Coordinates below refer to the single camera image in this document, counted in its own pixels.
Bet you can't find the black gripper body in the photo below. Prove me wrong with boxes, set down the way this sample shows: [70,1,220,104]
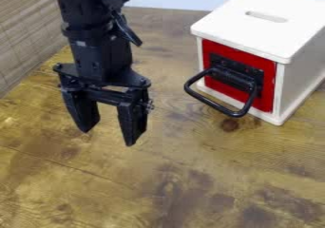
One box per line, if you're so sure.
[54,31,151,105]

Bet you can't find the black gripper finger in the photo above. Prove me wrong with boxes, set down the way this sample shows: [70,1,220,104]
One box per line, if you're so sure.
[117,90,153,146]
[63,91,101,133]

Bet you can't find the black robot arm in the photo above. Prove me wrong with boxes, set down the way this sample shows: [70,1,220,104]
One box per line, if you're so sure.
[54,0,153,146]

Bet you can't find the red drawer front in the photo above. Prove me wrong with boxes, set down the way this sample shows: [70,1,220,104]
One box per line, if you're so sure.
[202,39,277,112]

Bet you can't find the white wooden drawer box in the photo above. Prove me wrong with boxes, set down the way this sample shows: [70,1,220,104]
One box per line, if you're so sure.
[190,0,325,125]

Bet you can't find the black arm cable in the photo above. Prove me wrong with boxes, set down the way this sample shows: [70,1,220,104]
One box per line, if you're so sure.
[111,9,143,48]

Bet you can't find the black metal drawer handle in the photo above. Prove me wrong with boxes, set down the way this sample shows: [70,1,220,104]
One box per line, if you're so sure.
[185,66,262,118]

